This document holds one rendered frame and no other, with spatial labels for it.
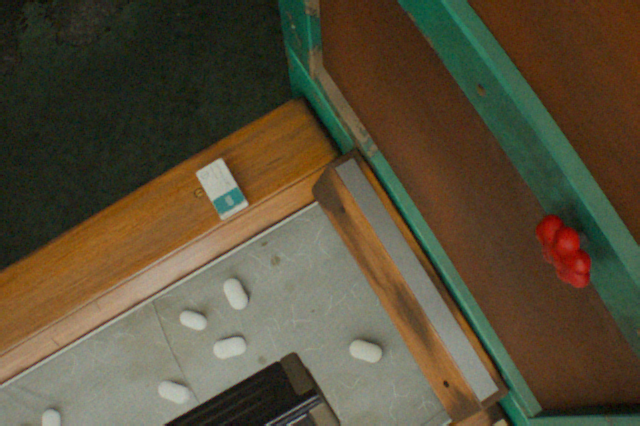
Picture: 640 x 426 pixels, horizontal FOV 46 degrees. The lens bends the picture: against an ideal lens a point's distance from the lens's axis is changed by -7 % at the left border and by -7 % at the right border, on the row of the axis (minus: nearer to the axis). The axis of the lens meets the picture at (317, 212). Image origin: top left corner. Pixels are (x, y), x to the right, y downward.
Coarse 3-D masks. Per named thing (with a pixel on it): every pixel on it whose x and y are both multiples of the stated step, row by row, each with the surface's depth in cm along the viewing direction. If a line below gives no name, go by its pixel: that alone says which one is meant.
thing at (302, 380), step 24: (288, 360) 57; (240, 384) 57; (264, 384) 56; (288, 384) 54; (312, 384) 53; (192, 408) 57; (216, 408) 56; (240, 408) 54; (264, 408) 53; (288, 408) 52; (312, 408) 52
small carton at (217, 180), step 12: (204, 168) 91; (216, 168) 91; (204, 180) 90; (216, 180) 90; (228, 180) 90; (216, 192) 90; (228, 192) 90; (240, 192) 90; (216, 204) 90; (228, 204) 89; (240, 204) 90; (228, 216) 91
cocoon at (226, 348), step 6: (234, 336) 89; (216, 342) 88; (222, 342) 88; (228, 342) 88; (234, 342) 88; (240, 342) 88; (216, 348) 88; (222, 348) 88; (228, 348) 88; (234, 348) 88; (240, 348) 88; (216, 354) 88; (222, 354) 88; (228, 354) 88; (234, 354) 88
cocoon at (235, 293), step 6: (228, 282) 90; (234, 282) 90; (228, 288) 90; (234, 288) 89; (240, 288) 90; (228, 294) 90; (234, 294) 89; (240, 294) 89; (234, 300) 89; (240, 300) 89; (246, 300) 90; (234, 306) 89; (240, 306) 89
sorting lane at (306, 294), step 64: (256, 256) 92; (320, 256) 92; (128, 320) 91; (256, 320) 91; (320, 320) 90; (384, 320) 90; (64, 384) 89; (128, 384) 89; (192, 384) 89; (320, 384) 88; (384, 384) 88
